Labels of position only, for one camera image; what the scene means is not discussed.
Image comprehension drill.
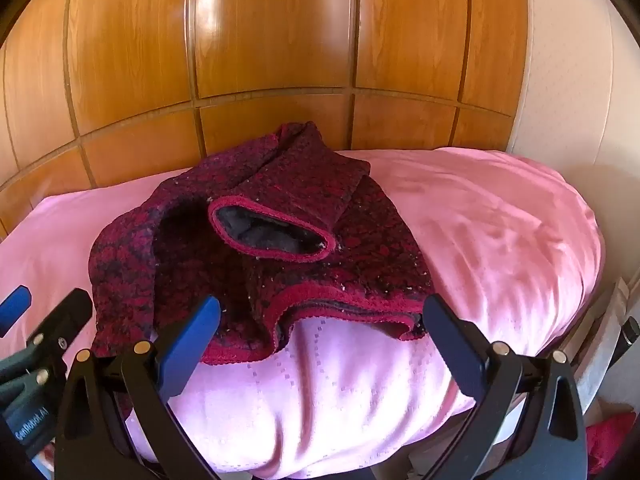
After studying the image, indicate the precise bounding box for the wooden panelled wardrobe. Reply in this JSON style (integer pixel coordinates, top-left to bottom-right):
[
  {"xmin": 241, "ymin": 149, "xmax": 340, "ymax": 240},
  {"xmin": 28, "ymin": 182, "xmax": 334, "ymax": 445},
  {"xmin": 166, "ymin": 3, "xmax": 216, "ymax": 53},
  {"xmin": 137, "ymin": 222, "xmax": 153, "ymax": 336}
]
[{"xmin": 0, "ymin": 0, "xmax": 531, "ymax": 241}]

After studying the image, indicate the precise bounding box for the red cloth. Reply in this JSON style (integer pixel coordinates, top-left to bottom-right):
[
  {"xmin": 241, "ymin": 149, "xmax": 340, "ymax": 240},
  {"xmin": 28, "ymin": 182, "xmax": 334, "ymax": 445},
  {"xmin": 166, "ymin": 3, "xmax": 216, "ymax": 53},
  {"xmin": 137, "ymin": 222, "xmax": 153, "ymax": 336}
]
[{"xmin": 585, "ymin": 412, "xmax": 638, "ymax": 476}]

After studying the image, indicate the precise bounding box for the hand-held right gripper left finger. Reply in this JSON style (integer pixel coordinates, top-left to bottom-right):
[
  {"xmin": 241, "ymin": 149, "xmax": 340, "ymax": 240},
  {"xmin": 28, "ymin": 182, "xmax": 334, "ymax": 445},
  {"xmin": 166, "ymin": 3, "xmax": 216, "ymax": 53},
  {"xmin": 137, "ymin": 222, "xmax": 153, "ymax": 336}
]
[{"xmin": 55, "ymin": 296, "xmax": 222, "ymax": 480}]

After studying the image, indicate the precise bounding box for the pink blanket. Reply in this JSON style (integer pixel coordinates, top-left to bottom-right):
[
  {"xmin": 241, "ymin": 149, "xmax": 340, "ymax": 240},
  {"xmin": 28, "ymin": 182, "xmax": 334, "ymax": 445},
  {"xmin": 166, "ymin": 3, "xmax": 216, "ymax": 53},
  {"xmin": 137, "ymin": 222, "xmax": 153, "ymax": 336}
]
[{"xmin": 0, "ymin": 147, "xmax": 606, "ymax": 480}]

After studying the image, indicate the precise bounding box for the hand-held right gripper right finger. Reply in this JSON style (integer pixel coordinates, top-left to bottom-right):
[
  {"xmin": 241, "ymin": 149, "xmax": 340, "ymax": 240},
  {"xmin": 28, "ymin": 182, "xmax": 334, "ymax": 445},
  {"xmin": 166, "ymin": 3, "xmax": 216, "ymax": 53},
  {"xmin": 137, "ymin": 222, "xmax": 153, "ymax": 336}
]
[{"xmin": 422, "ymin": 294, "xmax": 588, "ymax": 480}]

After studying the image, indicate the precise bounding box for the red patterned knit sweater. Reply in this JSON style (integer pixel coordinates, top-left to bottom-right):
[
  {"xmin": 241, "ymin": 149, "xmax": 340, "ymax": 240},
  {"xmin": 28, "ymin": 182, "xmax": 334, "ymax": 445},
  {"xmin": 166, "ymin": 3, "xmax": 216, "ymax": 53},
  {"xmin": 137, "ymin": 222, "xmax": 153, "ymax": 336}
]
[{"xmin": 89, "ymin": 121, "xmax": 433, "ymax": 366}]

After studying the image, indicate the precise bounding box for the white cloth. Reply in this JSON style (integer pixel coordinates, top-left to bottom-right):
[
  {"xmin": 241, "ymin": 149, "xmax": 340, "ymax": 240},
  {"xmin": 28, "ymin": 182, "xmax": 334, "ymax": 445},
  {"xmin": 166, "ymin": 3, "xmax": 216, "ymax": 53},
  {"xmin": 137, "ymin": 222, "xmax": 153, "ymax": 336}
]
[{"xmin": 575, "ymin": 275, "xmax": 636, "ymax": 396}]

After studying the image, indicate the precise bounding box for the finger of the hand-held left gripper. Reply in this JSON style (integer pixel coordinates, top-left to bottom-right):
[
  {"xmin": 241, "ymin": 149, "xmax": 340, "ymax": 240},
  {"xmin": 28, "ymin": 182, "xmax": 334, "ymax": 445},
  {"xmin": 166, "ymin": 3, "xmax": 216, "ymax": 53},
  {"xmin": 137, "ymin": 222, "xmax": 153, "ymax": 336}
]
[
  {"xmin": 0, "ymin": 285, "xmax": 32, "ymax": 337},
  {"xmin": 27, "ymin": 288, "xmax": 94, "ymax": 376}
]

